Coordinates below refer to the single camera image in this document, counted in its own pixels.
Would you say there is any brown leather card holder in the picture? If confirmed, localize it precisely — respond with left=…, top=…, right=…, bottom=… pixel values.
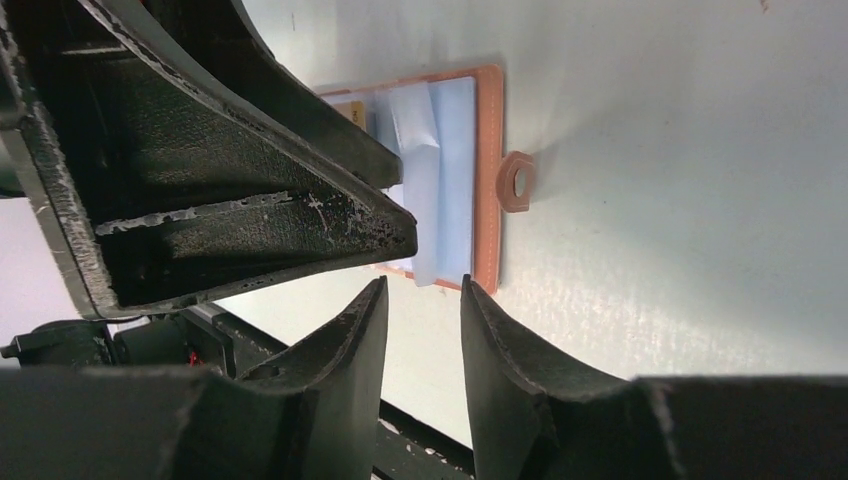
left=322, top=64, right=535, bottom=294

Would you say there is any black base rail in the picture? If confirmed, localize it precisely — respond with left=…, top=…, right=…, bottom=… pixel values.
left=1, top=307, right=475, bottom=479

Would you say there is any gold credit card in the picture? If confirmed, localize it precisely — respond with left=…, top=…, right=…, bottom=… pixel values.
left=333, top=100, right=367, bottom=131

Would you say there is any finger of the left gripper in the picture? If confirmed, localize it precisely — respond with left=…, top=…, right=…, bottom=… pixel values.
left=144, top=0, right=402, bottom=189
left=1, top=1, right=417, bottom=319

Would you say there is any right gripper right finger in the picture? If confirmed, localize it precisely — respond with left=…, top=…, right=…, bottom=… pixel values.
left=460, top=277, right=847, bottom=479

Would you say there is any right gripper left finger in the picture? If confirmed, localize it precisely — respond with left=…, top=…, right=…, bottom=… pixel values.
left=1, top=277, right=389, bottom=479

